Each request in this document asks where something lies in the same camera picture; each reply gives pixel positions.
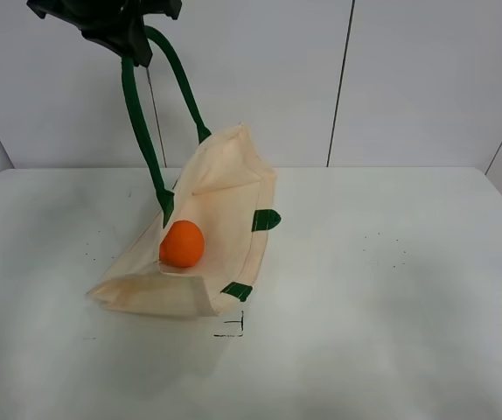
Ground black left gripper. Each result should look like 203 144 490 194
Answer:
26 0 182 67

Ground white linen bag green handles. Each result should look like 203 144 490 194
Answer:
88 26 281 318

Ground orange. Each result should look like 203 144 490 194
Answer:
159 220 205 269

